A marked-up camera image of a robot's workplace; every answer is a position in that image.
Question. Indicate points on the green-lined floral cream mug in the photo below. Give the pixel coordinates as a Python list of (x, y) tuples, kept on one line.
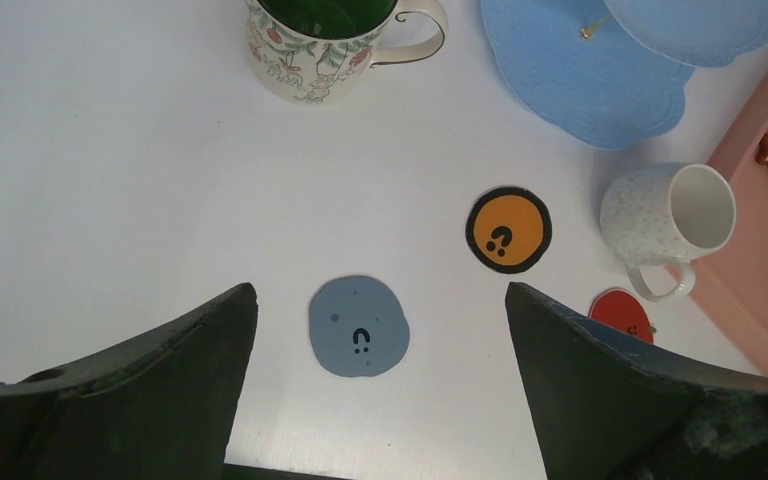
[(314, 52)]

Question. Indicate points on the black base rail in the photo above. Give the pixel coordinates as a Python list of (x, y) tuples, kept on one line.
[(241, 472)]

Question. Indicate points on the blue three-tier cake stand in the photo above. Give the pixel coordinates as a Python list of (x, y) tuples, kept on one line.
[(613, 73)]

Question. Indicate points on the pink rectangular tray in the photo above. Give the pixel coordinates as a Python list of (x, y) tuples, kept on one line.
[(732, 284)]

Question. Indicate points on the blue-grey round coaster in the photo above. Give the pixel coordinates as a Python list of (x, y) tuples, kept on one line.
[(357, 327)]

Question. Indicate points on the white speckled mug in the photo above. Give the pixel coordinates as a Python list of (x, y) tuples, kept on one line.
[(667, 215)]

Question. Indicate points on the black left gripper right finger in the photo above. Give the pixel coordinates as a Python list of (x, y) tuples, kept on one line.
[(607, 405)]

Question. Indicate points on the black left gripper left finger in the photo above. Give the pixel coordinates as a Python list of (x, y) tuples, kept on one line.
[(160, 405)]

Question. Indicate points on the red apple-shaped coaster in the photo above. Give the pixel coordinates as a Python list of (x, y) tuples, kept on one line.
[(621, 310)]

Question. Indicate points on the orange black-rimmed coaster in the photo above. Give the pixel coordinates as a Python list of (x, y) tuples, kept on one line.
[(508, 229)]

